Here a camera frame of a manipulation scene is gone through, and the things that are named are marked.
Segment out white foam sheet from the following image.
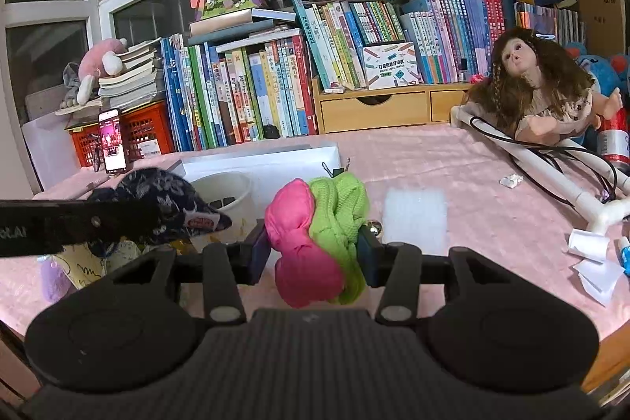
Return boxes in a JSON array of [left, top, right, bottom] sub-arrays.
[[381, 188, 448, 256]]

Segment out purple plush toy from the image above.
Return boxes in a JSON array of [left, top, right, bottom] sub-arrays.
[[37, 256, 76, 303]]

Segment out dark floral scrunchie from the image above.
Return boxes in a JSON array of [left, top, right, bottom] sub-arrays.
[[87, 167, 233, 256]]

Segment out pink and green scrunchie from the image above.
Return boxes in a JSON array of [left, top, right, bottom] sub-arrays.
[[265, 172, 371, 308]]

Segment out white paper cup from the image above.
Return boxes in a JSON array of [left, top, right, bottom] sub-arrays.
[[191, 172, 256, 253]]

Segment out pink tablecloth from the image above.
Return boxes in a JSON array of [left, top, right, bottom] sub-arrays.
[[0, 122, 630, 342]]

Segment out white shallow box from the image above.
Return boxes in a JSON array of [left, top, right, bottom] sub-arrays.
[[171, 142, 346, 217]]

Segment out black binder clip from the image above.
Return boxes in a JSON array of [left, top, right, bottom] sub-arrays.
[[321, 159, 351, 178]]

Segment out crumpled white wrapper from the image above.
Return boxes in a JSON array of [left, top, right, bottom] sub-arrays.
[[498, 174, 523, 190]]

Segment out red crate left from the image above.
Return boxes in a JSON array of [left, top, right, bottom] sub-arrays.
[[66, 100, 175, 167]]

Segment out wooden drawer organizer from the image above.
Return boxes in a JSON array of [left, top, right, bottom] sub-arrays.
[[312, 78, 471, 134]]

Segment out stack of books left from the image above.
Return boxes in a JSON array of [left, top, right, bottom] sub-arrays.
[[98, 38, 165, 112]]

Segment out pink plush toy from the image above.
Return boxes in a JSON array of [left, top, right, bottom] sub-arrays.
[[77, 38, 128, 105]]

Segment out row of books center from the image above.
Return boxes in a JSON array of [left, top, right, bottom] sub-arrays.
[[159, 9, 318, 151]]

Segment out row of books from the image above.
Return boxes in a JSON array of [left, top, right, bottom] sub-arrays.
[[291, 0, 585, 93], [159, 9, 318, 151]]

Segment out white paper pieces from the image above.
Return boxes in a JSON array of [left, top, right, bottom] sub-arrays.
[[567, 229, 624, 306]]

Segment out white patterned box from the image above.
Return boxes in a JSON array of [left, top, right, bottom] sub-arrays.
[[363, 43, 423, 91]]

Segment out brown haired doll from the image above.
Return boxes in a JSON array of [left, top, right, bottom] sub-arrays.
[[463, 27, 623, 146]]

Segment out row of books right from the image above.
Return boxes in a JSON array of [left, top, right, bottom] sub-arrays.
[[291, 0, 585, 93]]

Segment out red white can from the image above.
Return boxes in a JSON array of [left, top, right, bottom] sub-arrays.
[[597, 107, 630, 173]]

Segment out blue plush toy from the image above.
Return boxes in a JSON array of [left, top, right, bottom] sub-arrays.
[[565, 43, 629, 96]]

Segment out cardboard box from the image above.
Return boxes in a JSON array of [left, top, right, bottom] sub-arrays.
[[578, 0, 629, 57]]

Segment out black cable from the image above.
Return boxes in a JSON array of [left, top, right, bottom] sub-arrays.
[[469, 116, 619, 209]]

